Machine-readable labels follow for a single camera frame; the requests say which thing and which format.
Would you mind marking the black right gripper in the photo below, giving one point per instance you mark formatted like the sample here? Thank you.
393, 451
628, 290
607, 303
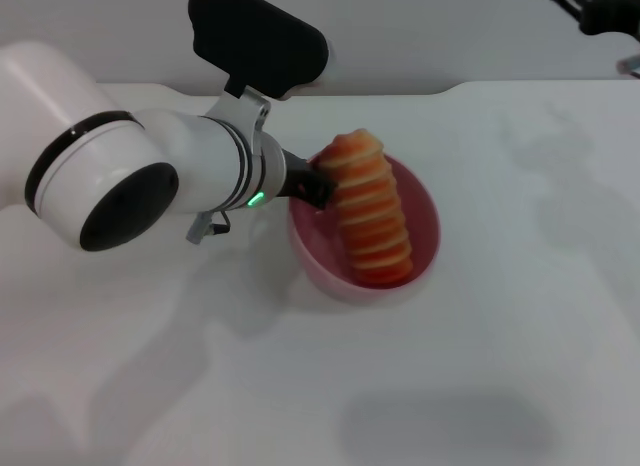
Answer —
610, 11

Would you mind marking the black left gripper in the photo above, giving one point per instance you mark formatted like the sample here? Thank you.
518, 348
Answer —
295, 178

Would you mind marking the orange striped toy bread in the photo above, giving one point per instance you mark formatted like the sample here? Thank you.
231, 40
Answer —
372, 216

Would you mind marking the pink plastic bowl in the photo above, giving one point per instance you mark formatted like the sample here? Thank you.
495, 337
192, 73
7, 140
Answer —
380, 281

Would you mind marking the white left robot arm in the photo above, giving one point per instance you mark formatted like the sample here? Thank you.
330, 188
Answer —
125, 181

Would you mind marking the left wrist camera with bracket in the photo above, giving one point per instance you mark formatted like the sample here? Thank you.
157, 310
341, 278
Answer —
260, 41

